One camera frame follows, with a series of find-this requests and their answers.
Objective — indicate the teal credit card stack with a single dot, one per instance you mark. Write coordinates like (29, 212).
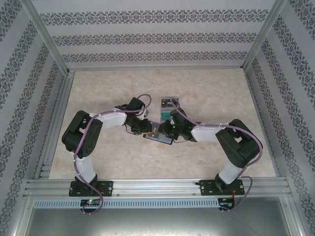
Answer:
(166, 116)

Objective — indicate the black VIP cards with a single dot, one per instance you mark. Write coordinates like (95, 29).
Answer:
(168, 102)

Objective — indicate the aluminium mounting rail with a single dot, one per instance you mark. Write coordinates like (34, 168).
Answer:
(157, 188)

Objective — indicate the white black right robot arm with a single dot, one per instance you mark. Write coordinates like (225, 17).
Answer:
(204, 132)

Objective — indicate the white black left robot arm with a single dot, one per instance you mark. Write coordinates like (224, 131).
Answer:
(110, 120)

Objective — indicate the blue leather card holder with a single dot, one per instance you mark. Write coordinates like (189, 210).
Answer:
(166, 140)

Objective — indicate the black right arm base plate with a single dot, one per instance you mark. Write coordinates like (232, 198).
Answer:
(209, 188)

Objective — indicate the left controller circuit board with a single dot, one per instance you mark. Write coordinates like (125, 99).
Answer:
(91, 202)

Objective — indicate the right controller circuit board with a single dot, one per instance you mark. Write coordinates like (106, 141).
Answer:
(226, 204)

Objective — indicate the controller circuit board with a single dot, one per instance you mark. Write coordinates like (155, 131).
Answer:
(91, 202)
(226, 204)

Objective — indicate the aluminium frame beam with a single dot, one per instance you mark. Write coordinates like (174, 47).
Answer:
(157, 68)

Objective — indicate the grey metal shelf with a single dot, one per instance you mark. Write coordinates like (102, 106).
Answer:
(157, 223)

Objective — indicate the aluminium side floor rail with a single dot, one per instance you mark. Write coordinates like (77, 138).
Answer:
(61, 98)

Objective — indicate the aluminium frame post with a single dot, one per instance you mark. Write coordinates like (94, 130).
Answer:
(265, 32)
(46, 32)

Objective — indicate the clear acrylic card box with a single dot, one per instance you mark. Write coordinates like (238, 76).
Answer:
(165, 110)

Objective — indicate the black VIP credit card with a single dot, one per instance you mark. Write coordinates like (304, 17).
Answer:
(156, 128)

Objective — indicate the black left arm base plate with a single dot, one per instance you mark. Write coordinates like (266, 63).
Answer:
(105, 188)

